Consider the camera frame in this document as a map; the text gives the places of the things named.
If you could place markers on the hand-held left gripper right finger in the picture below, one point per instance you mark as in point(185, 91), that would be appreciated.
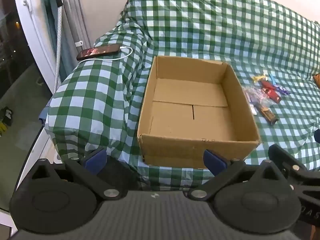
point(215, 161)

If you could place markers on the light blue snack packet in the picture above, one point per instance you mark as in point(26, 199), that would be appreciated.
point(272, 78)

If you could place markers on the large red patterned snack packet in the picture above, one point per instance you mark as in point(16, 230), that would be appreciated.
point(272, 93)

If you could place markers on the black smartphone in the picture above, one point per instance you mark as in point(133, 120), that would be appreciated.
point(97, 52)

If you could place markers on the blue sofa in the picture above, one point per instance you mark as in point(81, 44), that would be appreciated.
point(43, 116)

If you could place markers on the white window frame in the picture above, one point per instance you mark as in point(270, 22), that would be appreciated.
point(37, 30)

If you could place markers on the cardboard box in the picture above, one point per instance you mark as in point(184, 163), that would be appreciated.
point(190, 130)

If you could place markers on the clear candy bag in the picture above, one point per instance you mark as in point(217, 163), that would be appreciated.
point(258, 96)

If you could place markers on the small dark red snack packet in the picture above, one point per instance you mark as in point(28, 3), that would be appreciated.
point(264, 83)

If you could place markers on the blue candy wrapper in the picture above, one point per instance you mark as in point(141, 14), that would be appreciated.
point(281, 89)

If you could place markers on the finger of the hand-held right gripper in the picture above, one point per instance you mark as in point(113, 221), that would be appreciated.
point(287, 156)
point(317, 135)

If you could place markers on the grey curtain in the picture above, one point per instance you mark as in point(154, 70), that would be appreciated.
point(72, 10)

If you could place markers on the dark clutter pile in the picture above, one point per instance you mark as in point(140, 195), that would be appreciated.
point(6, 116)

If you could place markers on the green checkered cloth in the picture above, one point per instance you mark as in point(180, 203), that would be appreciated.
point(200, 17)

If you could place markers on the gold brown snack bar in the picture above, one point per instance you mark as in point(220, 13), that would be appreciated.
point(267, 113)

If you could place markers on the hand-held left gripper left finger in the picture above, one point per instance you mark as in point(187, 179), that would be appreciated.
point(96, 160)

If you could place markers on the yellow snack bar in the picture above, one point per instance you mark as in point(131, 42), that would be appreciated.
point(258, 78)

